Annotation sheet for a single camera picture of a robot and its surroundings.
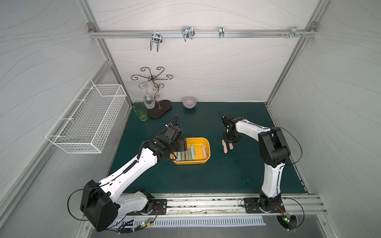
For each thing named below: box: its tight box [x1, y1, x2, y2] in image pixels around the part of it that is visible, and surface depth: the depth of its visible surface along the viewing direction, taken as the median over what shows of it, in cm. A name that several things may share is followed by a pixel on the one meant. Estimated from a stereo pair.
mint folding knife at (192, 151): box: [190, 144, 196, 159], surface depth 95 cm
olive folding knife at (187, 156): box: [185, 150, 190, 162], surface depth 92 cm
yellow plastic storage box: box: [169, 137, 211, 165], surface depth 94 cm
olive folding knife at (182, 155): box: [180, 151, 186, 162], surface depth 92 cm
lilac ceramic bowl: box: [182, 95, 197, 109], surface depth 117 cm
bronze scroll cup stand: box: [130, 66, 174, 119], surface depth 100 cm
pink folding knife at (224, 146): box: [221, 139, 228, 154], surface depth 97 cm
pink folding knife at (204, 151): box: [201, 144, 208, 159], surface depth 95 cm
